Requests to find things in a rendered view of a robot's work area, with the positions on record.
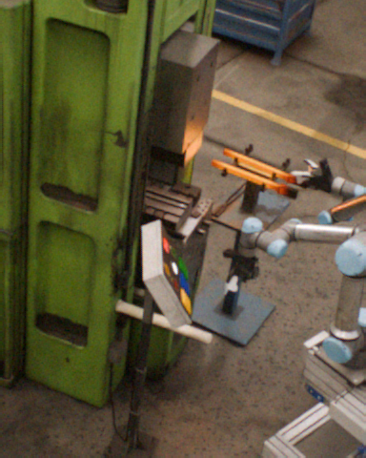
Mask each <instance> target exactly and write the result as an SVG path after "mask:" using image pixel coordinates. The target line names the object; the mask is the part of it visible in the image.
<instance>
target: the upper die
mask: <svg viewBox="0 0 366 458"><path fill-rule="evenodd" d="M202 136H203V130H202V131H201V132H200V133H199V135H197V136H196V138H195V139H194V140H193V142H192V143H191V144H190V146H188V148H187V149H186V150H185V153H184V154H183V155H180V154H177V153H174V152H173V151H171V150H167V149H164V148H160V147H157V146H154V145H151V150H150V157H151V158H155V159H158V160H161V161H164V162H167V163H171V164H174V165H177V167H180V168H185V167H186V165H187V164H188V162H189V161H190V160H191V159H192V157H193V156H194V155H195V153H196V151H198V150H199V149H200V147H201V143H202Z"/></svg>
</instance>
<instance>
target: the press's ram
mask: <svg viewBox="0 0 366 458"><path fill-rule="evenodd" d="M219 42H220V40H217V39H213V38H210V37H206V36H203V34H199V33H195V32H191V31H185V30H181V29H176V30H175V31H174V32H173V33H172V34H171V36H170V37H169V38H166V40H165V41H164V42H162V43H161V44H160V51H161V59H160V69H159V78H158V87H157V97H156V105H155V115H154V124H153V133H152V142H151V145H154V146H157V147H160V148H164V149H167V150H171V151H173V152H174V153H177V154H180V155H183V154H184V153H185V150H186V149H187V148H188V146H190V144H191V143H192V142H193V140H194V139H195V138H196V136H197V135H199V133H200V132H201V131H202V130H203V129H204V127H205V126H206V125H207V124H208V116H209V110H210V103H211V96H213V89H214V76H215V70H216V62H217V57H218V49H219Z"/></svg>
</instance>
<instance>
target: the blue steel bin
mask: <svg viewBox="0 0 366 458"><path fill-rule="evenodd" d="M315 5H316V0H216V7H215V16H214V24H213V31H215V32H218V33H221V34H224V36H228V37H231V38H234V39H237V40H241V41H244V42H247V43H250V44H253V45H257V46H260V47H263V48H266V49H270V50H273V52H275V55H274V59H273V60H272V61H271V62H270V63H273V64H275V65H276V66H279V64H280V63H281V54H282V50H284V49H285V48H286V47H288V46H289V45H290V44H291V43H292V42H293V41H294V40H295V39H296V38H297V37H298V36H299V35H300V34H301V35H304V36H307V37H309V36H311V35H312V30H311V28H312V23H313V19H314V14H315Z"/></svg>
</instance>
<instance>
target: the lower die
mask: <svg viewBox="0 0 366 458"><path fill-rule="evenodd" d="M146 189H147V190H150V191H154V192H156V193H159V194H162V195H165V196H169V198H174V199H177V200H180V201H184V202H187V203H189V206H188V207H187V209H186V207H185V206H181V205H178V204H175V203H172V202H169V201H166V200H163V199H160V198H155V197H154V196H151V195H148V194H146V197H145V206H146V205H147V204H148V205H149V208H148V209H147V207H146V214H145V220H146V221H149V222H152V221H153V214H154V209H155V208H156V207H157V208H158V211H155V217H154V221H158V220H160V221H161V223H162V217H163V214H164V211H165V210H166V211H167V215H166V216H165V215H164V220H163V226H164V228H167V229H171V230H174V231H176V232H177V231H178V229H179V228H180V225H181V224H183V223H184V221H185V220H186V218H187V217H188V216H189V214H190V213H191V212H192V205H193V199H192V198H187V196H185V195H181V194H177V193H176V192H173V191H170V192H169V190H165V189H162V188H161V189H159V187H156V186H153V185H152V186H150V184H147V188H146ZM145 206H144V209H145ZM181 222H183V223H181Z"/></svg>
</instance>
